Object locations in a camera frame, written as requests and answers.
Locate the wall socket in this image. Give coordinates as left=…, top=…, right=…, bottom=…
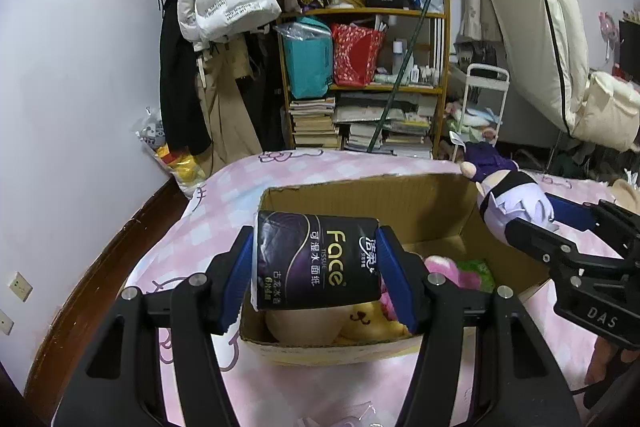
left=9, top=272, right=32, bottom=303
left=0, top=310, right=14, bottom=336

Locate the purple haired plush doll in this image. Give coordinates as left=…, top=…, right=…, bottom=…
left=460, top=142, right=559, bottom=244

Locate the black Face tissue pack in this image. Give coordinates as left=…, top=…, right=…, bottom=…
left=250, top=210, right=382, bottom=311

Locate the clear bag purple charm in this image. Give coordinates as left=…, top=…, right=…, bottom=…
left=294, top=401, right=384, bottom=427

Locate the green tissue pack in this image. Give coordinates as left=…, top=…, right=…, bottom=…
left=457, top=260, right=496, bottom=293

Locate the pink swirl yellow plush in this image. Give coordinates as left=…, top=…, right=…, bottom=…
left=265, top=300, right=409, bottom=347

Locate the plastic bag of toys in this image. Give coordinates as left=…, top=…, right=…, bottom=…
left=134, top=106, right=206, bottom=198

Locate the white rolling cart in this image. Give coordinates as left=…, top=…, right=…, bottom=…
left=447, top=63, right=511, bottom=161

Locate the teal storage bag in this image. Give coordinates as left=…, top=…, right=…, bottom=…
left=276, top=17, right=333, bottom=100

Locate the black hanging coat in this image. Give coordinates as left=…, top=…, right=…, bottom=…
left=160, top=0, right=212, bottom=156

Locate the pink Hello Kitty bedsheet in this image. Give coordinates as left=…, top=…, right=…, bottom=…
left=128, top=150, right=596, bottom=426

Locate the open cardboard box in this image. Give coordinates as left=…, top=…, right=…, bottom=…
left=240, top=173, right=547, bottom=366

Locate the wooden bookshelf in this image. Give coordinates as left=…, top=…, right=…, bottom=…
left=278, top=0, right=450, bottom=157

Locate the person's right hand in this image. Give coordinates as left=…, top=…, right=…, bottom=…
left=584, top=337, right=639, bottom=405

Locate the pink plush bear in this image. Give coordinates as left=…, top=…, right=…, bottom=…
left=380, top=256, right=482, bottom=321

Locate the stack of books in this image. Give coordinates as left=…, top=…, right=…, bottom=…
left=290, top=98, right=342, bottom=150

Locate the lower wall socket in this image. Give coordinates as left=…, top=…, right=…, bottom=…
left=0, top=310, right=14, bottom=336

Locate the cream folded mattress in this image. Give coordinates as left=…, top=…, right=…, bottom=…
left=490, top=0, right=639, bottom=152

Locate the green pole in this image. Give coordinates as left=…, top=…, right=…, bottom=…
left=367, top=0, right=432, bottom=154

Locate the red gift bag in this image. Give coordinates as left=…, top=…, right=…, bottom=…
left=331, top=24, right=385, bottom=88

